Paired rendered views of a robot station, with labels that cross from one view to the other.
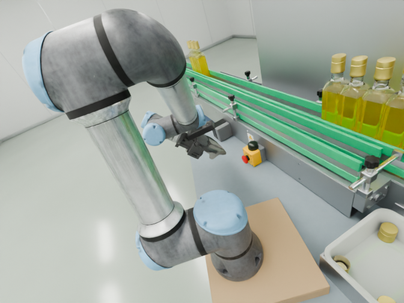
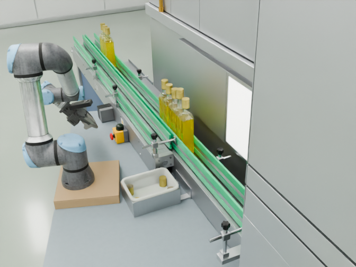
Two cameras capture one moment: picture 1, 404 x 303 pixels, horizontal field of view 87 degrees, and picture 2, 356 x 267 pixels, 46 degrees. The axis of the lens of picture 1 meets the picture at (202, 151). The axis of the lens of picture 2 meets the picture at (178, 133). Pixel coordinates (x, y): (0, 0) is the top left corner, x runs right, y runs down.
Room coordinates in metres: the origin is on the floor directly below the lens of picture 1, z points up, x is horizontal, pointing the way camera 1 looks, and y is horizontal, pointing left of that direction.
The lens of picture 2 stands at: (-1.31, -0.18, 1.97)
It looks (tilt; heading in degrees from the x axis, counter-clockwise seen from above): 31 degrees down; 350
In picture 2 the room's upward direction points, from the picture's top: 2 degrees counter-clockwise
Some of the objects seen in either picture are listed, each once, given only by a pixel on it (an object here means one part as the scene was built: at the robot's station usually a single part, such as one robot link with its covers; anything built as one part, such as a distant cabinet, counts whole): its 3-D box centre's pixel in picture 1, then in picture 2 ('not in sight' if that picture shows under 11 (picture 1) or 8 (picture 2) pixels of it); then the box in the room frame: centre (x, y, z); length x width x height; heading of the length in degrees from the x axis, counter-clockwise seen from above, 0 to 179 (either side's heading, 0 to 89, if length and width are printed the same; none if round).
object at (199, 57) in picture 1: (201, 63); (109, 47); (1.51, -0.21, 1.02); 0.06 x 0.06 x 0.28; 14
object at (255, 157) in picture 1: (254, 154); (119, 134); (0.71, -0.21, 0.79); 0.07 x 0.07 x 0.07; 14
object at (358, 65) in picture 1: (358, 66); (169, 88); (0.48, -0.46, 1.14); 0.04 x 0.04 x 0.04
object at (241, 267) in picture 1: (233, 244); (77, 171); (0.32, 0.01, 0.84); 0.15 x 0.15 x 0.10
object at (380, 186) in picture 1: (372, 193); (163, 160); (0.31, -0.39, 0.85); 0.09 x 0.04 x 0.07; 104
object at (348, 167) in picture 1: (208, 94); (104, 79); (1.18, -0.16, 0.93); 1.75 x 0.01 x 0.08; 14
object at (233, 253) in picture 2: not in sight; (230, 245); (-0.32, -0.53, 0.90); 0.17 x 0.05 x 0.23; 104
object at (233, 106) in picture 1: (229, 110); (111, 97); (0.88, -0.19, 0.94); 0.07 x 0.04 x 0.13; 104
